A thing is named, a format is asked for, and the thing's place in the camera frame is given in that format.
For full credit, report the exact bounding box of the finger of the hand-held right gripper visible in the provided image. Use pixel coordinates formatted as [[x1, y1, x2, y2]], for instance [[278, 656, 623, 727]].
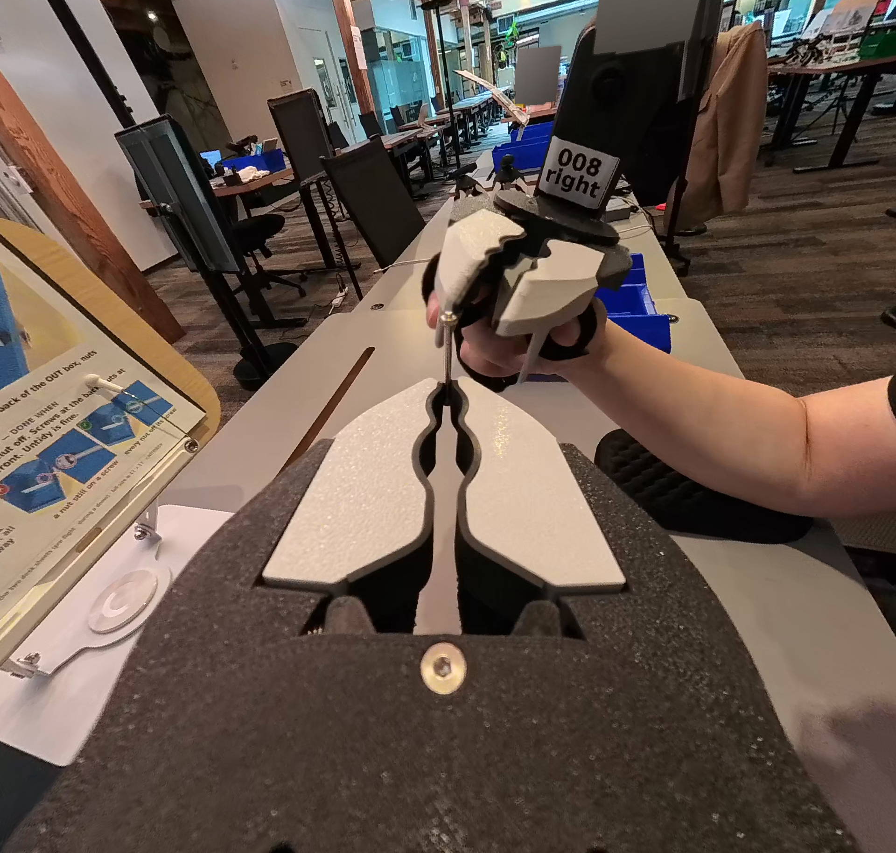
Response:
[[492, 239, 609, 387], [433, 209, 527, 322]]

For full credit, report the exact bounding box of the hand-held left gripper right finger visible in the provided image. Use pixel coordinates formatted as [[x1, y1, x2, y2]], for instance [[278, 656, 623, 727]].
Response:
[[448, 377, 627, 598]]

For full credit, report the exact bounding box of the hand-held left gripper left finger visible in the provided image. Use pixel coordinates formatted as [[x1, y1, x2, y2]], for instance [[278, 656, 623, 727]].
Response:
[[260, 377, 438, 598]]

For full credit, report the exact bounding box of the blue plastic bin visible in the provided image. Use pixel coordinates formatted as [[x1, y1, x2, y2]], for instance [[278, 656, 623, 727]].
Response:
[[598, 252, 673, 357]]

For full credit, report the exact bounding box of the long metal screw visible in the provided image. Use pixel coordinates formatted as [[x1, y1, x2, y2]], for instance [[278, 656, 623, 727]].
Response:
[[440, 312, 457, 406]]

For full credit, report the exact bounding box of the person's right forearm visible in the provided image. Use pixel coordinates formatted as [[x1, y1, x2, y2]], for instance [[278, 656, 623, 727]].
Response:
[[602, 321, 896, 518]]

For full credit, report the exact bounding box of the wooden top desk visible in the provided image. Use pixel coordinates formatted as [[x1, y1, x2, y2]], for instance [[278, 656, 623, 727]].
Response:
[[139, 165, 298, 213], [766, 55, 896, 168]]

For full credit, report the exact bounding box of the person's right hand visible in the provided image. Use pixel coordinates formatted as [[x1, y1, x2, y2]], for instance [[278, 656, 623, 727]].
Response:
[[426, 289, 634, 381]]

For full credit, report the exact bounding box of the black monitor on stand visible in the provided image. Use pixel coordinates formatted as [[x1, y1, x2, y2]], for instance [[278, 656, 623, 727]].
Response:
[[115, 114, 302, 392], [619, 0, 729, 273]]

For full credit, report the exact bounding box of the black mesh armrest pad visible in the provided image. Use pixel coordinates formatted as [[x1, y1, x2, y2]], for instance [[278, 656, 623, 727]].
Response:
[[595, 427, 816, 546]]

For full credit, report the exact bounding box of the tan jacket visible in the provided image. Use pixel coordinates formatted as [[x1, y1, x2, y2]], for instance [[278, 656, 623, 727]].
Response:
[[672, 21, 771, 232]]

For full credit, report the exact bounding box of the black monitor on pole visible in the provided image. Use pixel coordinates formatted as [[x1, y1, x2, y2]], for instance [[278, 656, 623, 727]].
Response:
[[268, 88, 365, 301]]

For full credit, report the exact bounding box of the instruction sheet on stand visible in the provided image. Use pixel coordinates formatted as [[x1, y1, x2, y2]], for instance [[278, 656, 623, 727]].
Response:
[[0, 219, 221, 665]]

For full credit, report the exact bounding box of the black swivel office chair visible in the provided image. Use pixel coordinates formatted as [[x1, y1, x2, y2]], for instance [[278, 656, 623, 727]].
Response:
[[230, 212, 309, 301]]

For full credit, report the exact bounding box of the white sign stand base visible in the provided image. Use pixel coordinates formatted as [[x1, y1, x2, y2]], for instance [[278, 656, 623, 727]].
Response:
[[0, 503, 235, 766]]

